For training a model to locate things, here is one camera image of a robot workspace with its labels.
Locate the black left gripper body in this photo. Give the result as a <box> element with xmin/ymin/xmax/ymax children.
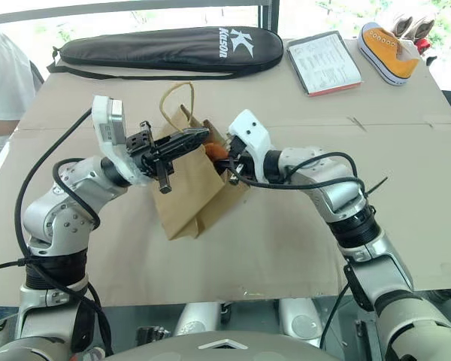
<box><xmin>126</xmin><ymin>120</ymin><xmax>174</xmax><ymax>195</ymax></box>

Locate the thin black cable at shoulder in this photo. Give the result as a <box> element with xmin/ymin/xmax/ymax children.
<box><xmin>319</xmin><ymin>282</ymin><xmax>351</xmax><ymax>349</ymax></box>

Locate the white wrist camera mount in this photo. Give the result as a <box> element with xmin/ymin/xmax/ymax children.
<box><xmin>91</xmin><ymin>95</ymin><xmax>152</xmax><ymax>187</ymax></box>
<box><xmin>228</xmin><ymin>109</ymin><xmax>276</xmax><ymax>182</ymax></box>

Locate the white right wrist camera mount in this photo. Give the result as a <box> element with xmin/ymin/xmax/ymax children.
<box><xmin>228</xmin><ymin>109</ymin><xmax>276</xmax><ymax>182</ymax></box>

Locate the orange plush toy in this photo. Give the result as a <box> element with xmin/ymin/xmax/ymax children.
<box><xmin>204</xmin><ymin>141</ymin><xmax>229</xmax><ymax>162</ymax></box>

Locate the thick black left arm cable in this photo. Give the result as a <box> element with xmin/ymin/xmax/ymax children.
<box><xmin>0</xmin><ymin>108</ymin><xmax>95</xmax><ymax>275</ymax></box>

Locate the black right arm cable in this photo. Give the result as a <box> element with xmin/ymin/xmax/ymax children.
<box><xmin>240</xmin><ymin>151</ymin><xmax>377</xmax><ymax>212</ymax></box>

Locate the brown cardboard sheet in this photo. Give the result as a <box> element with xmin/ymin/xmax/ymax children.
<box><xmin>17</xmin><ymin>36</ymin><xmax>451</xmax><ymax>133</ymax></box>
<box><xmin>0</xmin><ymin>119</ymin><xmax>451</xmax><ymax>308</ymax></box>

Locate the red object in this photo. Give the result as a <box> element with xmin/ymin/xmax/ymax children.
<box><xmin>414</xmin><ymin>37</ymin><xmax>434</xmax><ymax>58</ymax></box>

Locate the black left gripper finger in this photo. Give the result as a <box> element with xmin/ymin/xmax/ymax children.
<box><xmin>153</xmin><ymin>128</ymin><xmax>211</xmax><ymax>149</ymax></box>
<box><xmin>150</xmin><ymin>139</ymin><xmax>204</xmax><ymax>164</ymax></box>

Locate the brown paper bag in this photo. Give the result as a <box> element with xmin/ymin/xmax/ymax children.
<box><xmin>149</xmin><ymin>80</ymin><xmax>249</xmax><ymax>241</ymax></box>

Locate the printed booklet with red edge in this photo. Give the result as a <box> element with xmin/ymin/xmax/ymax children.
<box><xmin>285</xmin><ymin>32</ymin><xmax>363</xmax><ymax>99</ymax></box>

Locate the black zip tie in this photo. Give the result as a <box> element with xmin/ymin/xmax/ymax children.
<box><xmin>363</xmin><ymin>177</ymin><xmax>389</xmax><ymax>197</ymax></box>

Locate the silver robot leg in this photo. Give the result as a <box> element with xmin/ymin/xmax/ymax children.
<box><xmin>279</xmin><ymin>298</ymin><xmax>325</xmax><ymax>349</ymax></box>
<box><xmin>174</xmin><ymin>300</ymin><xmax>222</xmax><ymax>337</ymax></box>

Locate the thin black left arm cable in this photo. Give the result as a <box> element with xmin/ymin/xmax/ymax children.
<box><xmin>25</xmin><ymin>158</ymin><xmax>114</xmax><ymax>356</ymax></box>

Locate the black Kason racket bag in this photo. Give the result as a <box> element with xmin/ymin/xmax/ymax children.
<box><xmin>46</xmin><ymin>25</ymin><xmax>285</xmax><ymax>80</ymax></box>

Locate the dark window frame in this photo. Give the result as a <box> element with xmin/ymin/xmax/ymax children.
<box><xmin>0</xmin><ymin>0</ymin><xmax>283</xmax><ymax>34</ymax></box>

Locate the silver robot torso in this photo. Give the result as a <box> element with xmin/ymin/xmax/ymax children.
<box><xmin>110</xmin><ymin>329</ymin><xmax>386</xmax><ymax>361</ymax></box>

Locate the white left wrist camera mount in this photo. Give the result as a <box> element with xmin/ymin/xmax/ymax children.
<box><xmin>91</xmin><ymin>95</ymin><xmax>152</xmax><ymax>187</ymax></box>

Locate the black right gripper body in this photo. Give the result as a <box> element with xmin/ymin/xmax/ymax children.
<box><xmin>228</xmin><ymin>136</ymin><xmax>265</xmax><ymax>186</ymax></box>

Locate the person in white shirt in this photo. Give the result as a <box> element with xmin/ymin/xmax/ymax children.
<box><xmin>0</xmin><ymin>17</ymin><xmax>38</xmax><ymax>163</ymax></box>

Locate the yellow canvas sneaker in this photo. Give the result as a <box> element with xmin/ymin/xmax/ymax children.
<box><xmin>356</xmin><ymin>21</ymin><xmax>422</xmax><ymax>87</ymax></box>

